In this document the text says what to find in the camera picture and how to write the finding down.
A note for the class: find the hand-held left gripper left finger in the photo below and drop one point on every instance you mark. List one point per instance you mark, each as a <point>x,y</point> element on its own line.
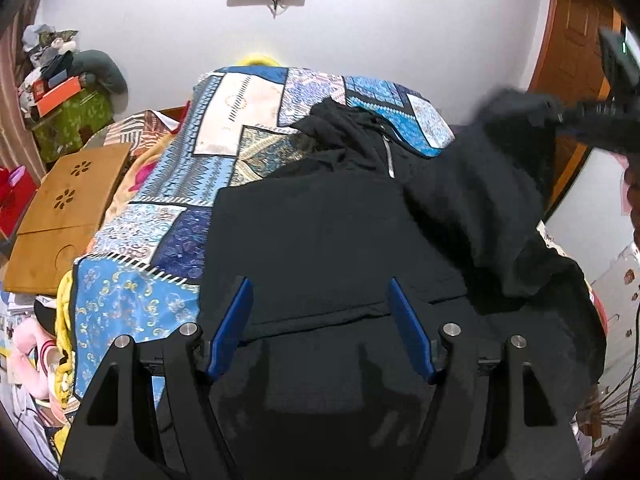
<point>231,327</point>

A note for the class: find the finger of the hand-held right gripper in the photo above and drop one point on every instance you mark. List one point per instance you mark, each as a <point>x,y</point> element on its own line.
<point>580,112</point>

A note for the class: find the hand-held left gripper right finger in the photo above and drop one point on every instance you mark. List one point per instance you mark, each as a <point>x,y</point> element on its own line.
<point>412,332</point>

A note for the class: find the black zip hoodie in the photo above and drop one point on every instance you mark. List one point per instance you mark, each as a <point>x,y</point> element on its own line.
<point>325,240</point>

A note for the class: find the pile of clothes and bags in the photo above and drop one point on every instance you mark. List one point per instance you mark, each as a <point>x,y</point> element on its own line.
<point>45,52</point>

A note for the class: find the wooden door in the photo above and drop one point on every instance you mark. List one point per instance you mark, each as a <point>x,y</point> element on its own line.
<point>575,35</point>

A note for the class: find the white cabinet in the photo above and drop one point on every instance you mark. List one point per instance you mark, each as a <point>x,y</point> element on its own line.
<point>590,220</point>

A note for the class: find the blue patchwork blanket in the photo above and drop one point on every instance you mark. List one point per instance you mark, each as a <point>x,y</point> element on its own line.
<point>165,230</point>

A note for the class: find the yellow fleece blanket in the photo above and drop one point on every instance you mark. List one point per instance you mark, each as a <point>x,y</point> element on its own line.
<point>65,360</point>

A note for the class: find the white patterned cloth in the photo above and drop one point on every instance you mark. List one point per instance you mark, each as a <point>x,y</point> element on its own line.
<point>622,310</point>

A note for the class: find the wooden lap desk board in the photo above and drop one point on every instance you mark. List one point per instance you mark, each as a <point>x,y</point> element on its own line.
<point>60,210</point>

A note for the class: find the striped patterned cloth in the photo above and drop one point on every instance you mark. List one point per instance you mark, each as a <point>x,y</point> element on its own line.
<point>140,130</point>

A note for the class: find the red box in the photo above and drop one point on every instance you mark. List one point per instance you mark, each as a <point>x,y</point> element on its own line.
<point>15,200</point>

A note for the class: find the yellow pillow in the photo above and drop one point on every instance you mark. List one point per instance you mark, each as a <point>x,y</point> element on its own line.
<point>257,59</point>

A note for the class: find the grey plush pillow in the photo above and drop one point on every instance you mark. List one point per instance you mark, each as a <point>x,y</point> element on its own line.
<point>102,67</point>

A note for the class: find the orange box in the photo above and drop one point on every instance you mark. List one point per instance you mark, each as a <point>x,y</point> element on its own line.
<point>57,95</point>

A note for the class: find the brown striped curtain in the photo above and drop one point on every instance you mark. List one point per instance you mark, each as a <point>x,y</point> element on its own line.
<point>12,110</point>

